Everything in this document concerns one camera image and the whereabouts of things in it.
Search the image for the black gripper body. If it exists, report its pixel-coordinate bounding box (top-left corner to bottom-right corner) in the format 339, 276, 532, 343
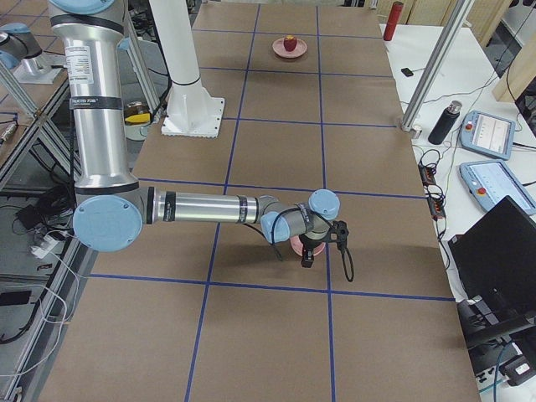
300, 230, 330, 268

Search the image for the pink bowl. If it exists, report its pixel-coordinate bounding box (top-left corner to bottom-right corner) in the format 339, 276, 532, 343
290, 234, 325, 257

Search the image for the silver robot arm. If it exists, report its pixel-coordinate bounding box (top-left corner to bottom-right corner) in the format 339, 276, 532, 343
49, 1, 350, 267
1, 23, 64, 85

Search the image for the pink plate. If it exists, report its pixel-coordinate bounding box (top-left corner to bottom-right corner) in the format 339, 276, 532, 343
271, 35, 308, 59

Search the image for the red apple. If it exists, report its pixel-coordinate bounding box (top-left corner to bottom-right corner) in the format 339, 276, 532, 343
283, 35, 297, 52

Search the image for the brown paper table mat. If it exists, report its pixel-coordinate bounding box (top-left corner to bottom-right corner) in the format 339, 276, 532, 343
39, 3, 479, 401

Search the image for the black laptop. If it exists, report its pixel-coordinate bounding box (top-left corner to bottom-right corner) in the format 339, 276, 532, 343
448, 196, 535, 313

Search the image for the near teach pendant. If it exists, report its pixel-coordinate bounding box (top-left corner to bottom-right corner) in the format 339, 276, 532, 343
459, 160, 535, 215

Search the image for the teach pendant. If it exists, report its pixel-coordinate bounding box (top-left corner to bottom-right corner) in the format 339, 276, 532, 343
459, 111, 516, 160
459, 160, 535, 215

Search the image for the black bottle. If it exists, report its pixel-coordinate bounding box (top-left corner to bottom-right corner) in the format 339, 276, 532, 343
427, 100, 462, 145

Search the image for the small black box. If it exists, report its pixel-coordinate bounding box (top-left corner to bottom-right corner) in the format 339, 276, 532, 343
400, 68, 414, 77

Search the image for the far teach pendant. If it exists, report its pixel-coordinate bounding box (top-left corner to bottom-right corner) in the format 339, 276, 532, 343
459, 111, 516, 160

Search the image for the red bottle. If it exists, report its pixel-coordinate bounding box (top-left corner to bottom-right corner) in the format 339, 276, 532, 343
383, 1, 404, 41

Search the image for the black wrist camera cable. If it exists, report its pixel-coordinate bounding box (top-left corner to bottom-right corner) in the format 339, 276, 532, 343
328, 219, 355, 283

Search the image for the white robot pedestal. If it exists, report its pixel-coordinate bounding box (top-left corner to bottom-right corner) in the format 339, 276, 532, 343
150, 1, 225, 138

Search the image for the aluminium frame post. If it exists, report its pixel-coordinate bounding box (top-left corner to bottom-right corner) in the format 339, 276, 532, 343
400, 0, 474, 131

